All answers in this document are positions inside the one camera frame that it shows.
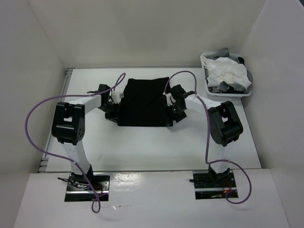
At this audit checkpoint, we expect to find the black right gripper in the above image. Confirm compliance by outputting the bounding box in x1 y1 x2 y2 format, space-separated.
161 102 187 127

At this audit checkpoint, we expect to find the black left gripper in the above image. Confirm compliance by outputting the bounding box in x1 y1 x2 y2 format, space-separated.
98 102 121 124

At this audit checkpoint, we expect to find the black skirt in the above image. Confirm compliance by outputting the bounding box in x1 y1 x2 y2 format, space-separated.
117 77 170 127

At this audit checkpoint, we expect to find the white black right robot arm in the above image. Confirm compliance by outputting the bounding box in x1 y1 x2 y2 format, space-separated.
162 85 243 187

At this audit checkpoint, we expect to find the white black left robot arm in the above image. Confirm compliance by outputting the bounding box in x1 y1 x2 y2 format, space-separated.
51 84 124 190

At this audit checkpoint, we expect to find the grey skirt in basket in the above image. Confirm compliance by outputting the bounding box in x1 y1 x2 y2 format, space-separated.
209 47 253 92

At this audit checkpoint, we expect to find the white skirt in basket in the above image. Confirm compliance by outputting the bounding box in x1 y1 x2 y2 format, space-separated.
200 56 252 91

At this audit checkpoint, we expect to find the white laundry basket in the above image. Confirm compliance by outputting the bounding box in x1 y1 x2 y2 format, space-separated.
200 52 252 98

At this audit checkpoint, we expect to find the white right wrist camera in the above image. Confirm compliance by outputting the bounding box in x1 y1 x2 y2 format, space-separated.
165 93 176 106

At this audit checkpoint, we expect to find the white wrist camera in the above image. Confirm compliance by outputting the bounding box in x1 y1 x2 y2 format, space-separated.
165 93 176 106
111 92 124 104

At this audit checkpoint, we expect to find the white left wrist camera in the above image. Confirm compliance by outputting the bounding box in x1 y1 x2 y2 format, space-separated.
111 92 124 104

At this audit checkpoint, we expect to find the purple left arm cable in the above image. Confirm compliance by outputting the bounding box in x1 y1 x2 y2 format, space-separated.
25 72 126 212

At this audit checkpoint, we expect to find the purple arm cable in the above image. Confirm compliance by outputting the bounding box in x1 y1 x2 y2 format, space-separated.
163 71 252 204
25 72 126 212

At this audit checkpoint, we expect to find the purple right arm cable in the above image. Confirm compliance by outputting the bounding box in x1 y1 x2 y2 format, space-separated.
163 71 252 204

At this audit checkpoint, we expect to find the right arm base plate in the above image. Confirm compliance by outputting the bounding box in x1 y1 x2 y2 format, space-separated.
189 171 238 200

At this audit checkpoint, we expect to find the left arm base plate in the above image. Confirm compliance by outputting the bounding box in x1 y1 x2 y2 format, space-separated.
57 174 110 202

